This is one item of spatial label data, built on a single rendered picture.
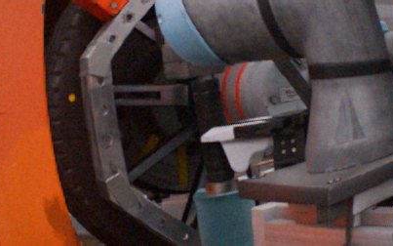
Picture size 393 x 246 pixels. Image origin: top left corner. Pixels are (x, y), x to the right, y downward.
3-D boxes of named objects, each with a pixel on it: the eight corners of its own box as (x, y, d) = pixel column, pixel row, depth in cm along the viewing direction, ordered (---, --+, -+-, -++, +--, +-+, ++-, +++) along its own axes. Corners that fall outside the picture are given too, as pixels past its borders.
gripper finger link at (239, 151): (202, 179, 156) (271, 167, 153) (194, 132, 155) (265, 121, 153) (208, 176, 159) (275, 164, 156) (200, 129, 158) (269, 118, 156)
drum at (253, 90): (288, 132, 194) (272, 48, 193) (337, 133, 174) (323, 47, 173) (210, 150, 189) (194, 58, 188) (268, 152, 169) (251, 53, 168)
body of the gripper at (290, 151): (269, 181, 153) (341, 165, 149) (261, 114, 153) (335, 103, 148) (286, 170, 160) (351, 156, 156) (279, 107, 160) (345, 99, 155)
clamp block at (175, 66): (200, 74, 167) (193, 38, 167) (226, 72, 159) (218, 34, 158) (165, 80, 165) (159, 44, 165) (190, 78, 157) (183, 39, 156)
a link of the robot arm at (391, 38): (404, 20, 146) (417, 84, 147) (360, 20, 152) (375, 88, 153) (392, 20, 139) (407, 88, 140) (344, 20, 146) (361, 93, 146)
